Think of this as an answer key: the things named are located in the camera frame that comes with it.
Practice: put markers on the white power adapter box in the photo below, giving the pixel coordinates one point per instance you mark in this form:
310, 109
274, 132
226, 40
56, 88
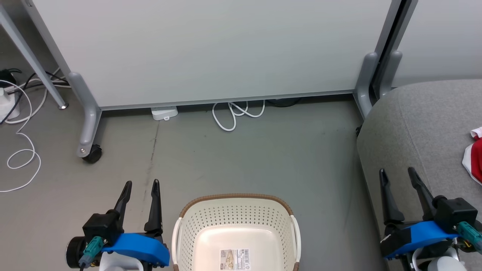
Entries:
163, 113

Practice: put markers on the white power strip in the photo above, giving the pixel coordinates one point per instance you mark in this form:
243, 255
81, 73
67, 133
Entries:
5, 103

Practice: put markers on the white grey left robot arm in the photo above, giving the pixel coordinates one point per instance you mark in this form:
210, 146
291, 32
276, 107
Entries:
120, 263

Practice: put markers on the teal right camera connector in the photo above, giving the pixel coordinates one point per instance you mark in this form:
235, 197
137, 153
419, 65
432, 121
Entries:
470, 235

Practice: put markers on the red garment with white stripes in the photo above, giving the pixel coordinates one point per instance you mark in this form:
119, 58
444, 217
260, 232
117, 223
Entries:
475, 158

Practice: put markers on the grey fabric sofa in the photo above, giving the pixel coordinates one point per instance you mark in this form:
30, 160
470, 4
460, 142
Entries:
421, 131

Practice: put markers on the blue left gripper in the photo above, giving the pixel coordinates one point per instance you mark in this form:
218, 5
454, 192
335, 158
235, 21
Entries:
139, 246

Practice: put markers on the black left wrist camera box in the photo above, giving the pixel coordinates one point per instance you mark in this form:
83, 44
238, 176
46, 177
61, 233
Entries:
101, 226

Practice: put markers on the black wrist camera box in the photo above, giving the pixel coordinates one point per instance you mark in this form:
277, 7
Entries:
455, 210
101, 226

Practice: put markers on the black caster wheel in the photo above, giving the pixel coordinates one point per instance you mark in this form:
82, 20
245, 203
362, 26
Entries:
94, 154

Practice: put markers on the grey partition leg with caster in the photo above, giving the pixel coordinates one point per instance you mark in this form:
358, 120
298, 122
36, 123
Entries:
88, 120

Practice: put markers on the teal left camera connector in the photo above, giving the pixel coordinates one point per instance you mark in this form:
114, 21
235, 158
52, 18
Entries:
92, 250

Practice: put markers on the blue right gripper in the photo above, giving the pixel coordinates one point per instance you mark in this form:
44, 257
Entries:
418, 235

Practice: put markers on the large white partition panel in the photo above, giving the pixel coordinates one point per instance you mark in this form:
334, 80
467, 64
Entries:
207, 49

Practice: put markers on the teal camera connector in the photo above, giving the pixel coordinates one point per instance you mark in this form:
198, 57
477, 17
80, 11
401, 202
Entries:
92, 250
470, 235

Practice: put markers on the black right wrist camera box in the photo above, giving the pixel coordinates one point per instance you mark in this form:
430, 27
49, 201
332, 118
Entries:
455, 210

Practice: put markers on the cream perforated laundry basket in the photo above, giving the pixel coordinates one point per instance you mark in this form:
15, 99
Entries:
233, 218

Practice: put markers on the basket barcode sticker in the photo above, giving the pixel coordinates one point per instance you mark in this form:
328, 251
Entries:
235, 259

